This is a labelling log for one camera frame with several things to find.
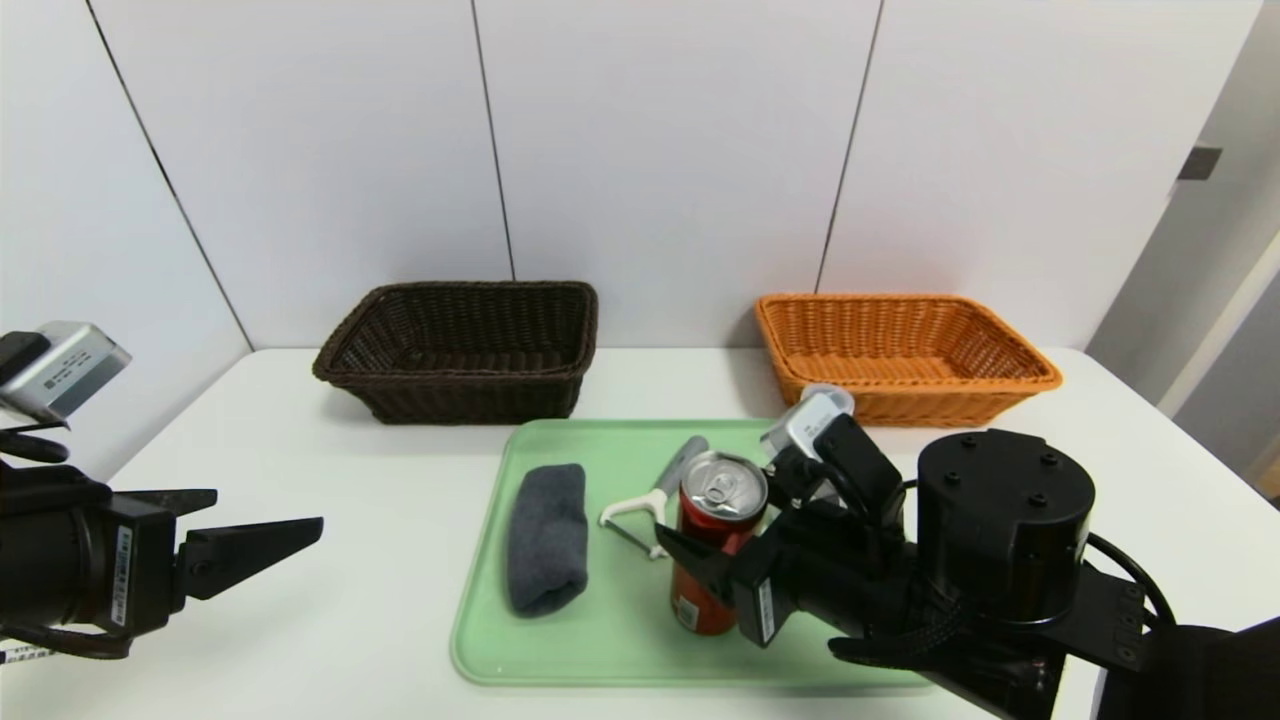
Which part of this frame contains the white peeler with grey handle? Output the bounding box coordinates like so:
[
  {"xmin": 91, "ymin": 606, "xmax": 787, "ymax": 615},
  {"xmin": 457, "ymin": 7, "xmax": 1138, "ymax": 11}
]
[{"xmin": 598, "ymin": 435, "xmax": 709, "ymax": 559}]

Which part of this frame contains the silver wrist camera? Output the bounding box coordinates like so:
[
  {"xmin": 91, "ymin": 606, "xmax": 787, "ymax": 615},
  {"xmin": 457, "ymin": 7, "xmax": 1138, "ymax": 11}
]
[
  {"xmin": 760, "ymin": 390, "xmax": 856, "ymax": 463},
  {"xmin": 0, "ymin": 322, "xmax": 133, "ymax": 426}
]

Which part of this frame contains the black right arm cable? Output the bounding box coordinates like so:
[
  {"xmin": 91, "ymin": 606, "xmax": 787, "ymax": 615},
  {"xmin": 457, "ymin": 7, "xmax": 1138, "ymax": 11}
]
[{"xmin": 1085, "ymin": 530, "xmax": 1181, "ymax": 631}]

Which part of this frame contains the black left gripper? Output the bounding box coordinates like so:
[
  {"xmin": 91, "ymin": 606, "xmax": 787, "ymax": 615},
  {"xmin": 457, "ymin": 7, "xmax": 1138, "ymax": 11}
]
[{"xmin": 0, "ymin": 488, "xmax": 324, "ymax": 638}]

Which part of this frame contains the light green plastic tray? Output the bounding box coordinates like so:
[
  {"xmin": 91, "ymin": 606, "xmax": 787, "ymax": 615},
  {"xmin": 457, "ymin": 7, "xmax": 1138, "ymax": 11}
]
[{"xmin": 450, "ymin": 418, "xmax": 959, "ymax": 689}]

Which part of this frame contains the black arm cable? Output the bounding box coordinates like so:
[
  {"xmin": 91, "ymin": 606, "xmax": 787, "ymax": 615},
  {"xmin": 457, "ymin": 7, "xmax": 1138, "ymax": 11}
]
[
  {"xmin": 1085, "ymin": 530, "xmax": 1181, "ymax": 631},
  {"xmin": 0, "ymin": 620, "xmax": 133, "ymax": 662}
]

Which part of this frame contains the red soda can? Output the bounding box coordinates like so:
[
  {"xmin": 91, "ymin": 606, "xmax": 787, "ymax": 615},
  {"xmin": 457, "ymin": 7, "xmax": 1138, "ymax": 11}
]
[{"xmin": 670, "ymin": 450, "xmax": 771, "ymax": 637}]

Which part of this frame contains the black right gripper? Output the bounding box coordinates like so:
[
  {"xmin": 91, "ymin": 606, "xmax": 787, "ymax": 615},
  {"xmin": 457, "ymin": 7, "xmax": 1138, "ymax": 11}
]
[{"xmin": 653, "ymin": 505, "xmax": 916, "ymax": 649}]

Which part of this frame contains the dark brown wicker basket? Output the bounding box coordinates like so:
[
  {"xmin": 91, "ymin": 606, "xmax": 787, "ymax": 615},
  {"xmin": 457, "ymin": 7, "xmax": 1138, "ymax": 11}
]
[{"xmin": 313, "ymin": 281, "xmax": 599, "ymax": 425}]

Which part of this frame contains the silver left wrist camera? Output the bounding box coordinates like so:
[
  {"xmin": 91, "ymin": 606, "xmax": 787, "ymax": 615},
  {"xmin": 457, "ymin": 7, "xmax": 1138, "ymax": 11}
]
[{"xmin": 0, "ymin": 322, "xmax": 133, "ymax": 426}]

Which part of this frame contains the orange wicker basket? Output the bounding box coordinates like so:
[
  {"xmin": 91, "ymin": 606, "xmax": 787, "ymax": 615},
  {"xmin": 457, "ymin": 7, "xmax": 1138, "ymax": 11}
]
[{"xmin": 753, "ymin": 293, "xmax": 1063, "ymax": 429}]

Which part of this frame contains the dark grey towel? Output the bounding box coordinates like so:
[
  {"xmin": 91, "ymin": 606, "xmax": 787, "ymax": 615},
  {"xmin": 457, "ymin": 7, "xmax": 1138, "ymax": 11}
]
[{"xmin": 507, "ymin": 463, "xmax": 590, "ymax": 617}]

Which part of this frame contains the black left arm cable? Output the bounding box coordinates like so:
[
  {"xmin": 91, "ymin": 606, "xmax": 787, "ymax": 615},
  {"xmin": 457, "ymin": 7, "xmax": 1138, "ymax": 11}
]
[{"xmin": 0, "ymin": 620, "xmax": 133, "ymax": 662}]

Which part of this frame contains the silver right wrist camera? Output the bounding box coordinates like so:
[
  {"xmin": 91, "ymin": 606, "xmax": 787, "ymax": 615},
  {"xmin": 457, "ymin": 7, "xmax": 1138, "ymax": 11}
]
[{"xmin": 760, "ymin": 390, "xmax": 856, "ymax": 463}]

